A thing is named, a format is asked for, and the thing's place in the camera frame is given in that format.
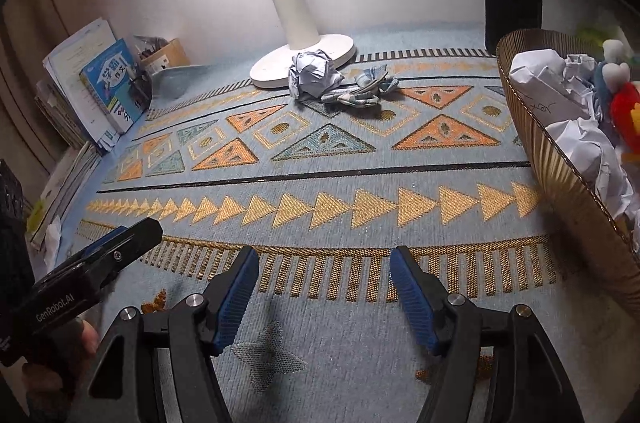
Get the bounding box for black mesh pen holder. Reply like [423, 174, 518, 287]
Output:
[130, 71, 152, 111]

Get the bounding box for person's left hand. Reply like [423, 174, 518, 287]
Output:
[22, 318, 101, 422]

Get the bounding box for crumpled paper on blue mat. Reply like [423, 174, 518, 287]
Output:
[43, 216, 62, 273]

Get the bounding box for upright white papers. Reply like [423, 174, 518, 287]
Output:
[42, 18, 119, 152]

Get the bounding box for white kitty plush toy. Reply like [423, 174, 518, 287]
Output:
[594, 39, 639, 164]

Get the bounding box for golden ribbed bowl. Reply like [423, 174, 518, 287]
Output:
[496, 29, 639, 318]

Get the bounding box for flat stack of books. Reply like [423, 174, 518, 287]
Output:
[26, 142, 101, 251]

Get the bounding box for leaning books at left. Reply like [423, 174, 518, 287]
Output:
[35, 80, 88, 149]

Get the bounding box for patterned blue woven rug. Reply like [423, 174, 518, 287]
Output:
[75, 32, 637, 422]

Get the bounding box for blue boxed book set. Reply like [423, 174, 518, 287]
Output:
[79, 39, 144, 134]

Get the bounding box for gridded paper ball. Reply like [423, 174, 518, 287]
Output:
[546, 118, 639, 219]

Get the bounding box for large grey paper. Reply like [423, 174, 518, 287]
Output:
[509, 48, 594, 128]

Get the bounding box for green tissue box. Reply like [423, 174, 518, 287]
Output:
[576, 24, 617, 47]

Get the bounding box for white desk lamp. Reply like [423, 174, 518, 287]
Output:
[250, 0, 356, 90]

